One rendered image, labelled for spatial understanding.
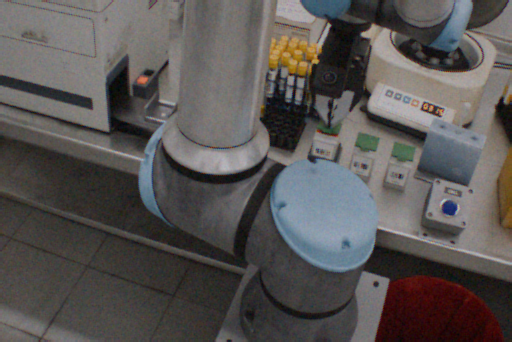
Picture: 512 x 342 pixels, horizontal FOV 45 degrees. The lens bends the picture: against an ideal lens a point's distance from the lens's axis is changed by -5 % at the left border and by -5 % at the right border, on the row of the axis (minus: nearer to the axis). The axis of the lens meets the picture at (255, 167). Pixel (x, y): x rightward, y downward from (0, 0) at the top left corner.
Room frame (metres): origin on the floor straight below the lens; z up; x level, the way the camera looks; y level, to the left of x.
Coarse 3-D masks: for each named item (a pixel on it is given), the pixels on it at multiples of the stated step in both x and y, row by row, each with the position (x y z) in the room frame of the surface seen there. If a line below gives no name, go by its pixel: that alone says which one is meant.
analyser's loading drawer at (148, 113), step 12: (120, 96) 0.97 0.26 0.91; (132, 96) 0.97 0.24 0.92; (156, 96) 0.94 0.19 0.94; (120, 108) 0.93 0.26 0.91; (132, 108) 0.94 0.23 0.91; (144, 108) 0.90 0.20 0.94; (156, 108) 0.94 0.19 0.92; (168, 108) 0.94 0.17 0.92; (120, 120) 0.91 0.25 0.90; (132, 120) 0.90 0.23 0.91; (144, 120) 0.90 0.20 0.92; (156, 120) 0.89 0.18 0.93
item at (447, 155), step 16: (432, 128) 0.89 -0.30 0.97; (448, 128) 0.89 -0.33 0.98; (432, 144) 0.88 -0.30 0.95; (448, 144) 0.87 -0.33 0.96; (464, 144) 0.86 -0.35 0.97; (480, 144) 0.86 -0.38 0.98; (432, 160) 0.88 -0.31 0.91; (448, 160) 0.87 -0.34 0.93; (464, 160) 0.86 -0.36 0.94; (416, 176) 0.87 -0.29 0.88; (432, 176) 0.87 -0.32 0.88; (448, 176) 0.86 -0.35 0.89; (464, 176) 0.85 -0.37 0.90
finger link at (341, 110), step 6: (342, 96) 0.87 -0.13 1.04; (348, 96) 0.86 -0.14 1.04; (342, 102) 0.87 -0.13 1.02; (348, 102) 0.86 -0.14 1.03; (336, 108) 0.87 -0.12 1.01; (342, 108) 0.86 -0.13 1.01; (348, 108) 0.86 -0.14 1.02; (336, 114) 0.87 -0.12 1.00; (342, 114) 0.86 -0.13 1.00; (336, 120) 0.87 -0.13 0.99; (342, 120) 0.87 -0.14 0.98; (330, 126) 0.87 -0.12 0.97
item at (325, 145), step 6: (318, 132) 0.87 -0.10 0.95; (324, 132) 0.87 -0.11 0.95; (318, 138) 0.86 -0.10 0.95; (324, 138) 0.87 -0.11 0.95; (330, 138) 0.86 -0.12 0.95; (336, 138) 0.86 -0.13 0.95; (318, 144) 0.86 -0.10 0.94; (324, 144) 0.86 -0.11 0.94; (330, 144) 0.86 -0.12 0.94; (336, 144) 0.86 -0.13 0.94; (312, 150) 0.86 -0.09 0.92; (318, 150) 0.86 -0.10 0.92; (324, 150) 0.86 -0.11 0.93; (330, 150) 0.86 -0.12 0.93; (336, 150) 0.87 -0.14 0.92; (324, 156) 0.86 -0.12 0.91; (330, 156) 0.85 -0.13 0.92
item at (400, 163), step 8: (400, 144) 0.88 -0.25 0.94; (392, 152) 0.85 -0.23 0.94; (400, 152) 0.85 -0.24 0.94; (408, 152) 0.86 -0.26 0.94; (392, 160) 0.84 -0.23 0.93; (400, 160) 0.84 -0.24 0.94; (408, 160) 0.84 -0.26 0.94; (392, 168) 0.84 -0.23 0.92; (400, 168) 0.83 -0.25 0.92; (408, 168) 0.83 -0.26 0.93; (392, 176) 0.84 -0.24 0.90; (400, 176) 0.83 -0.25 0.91; (408, 176) 0.83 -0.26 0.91; (384, 184) 0.84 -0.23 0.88; (392, 184) 0.83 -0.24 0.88; (400, 184) 0.83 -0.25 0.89
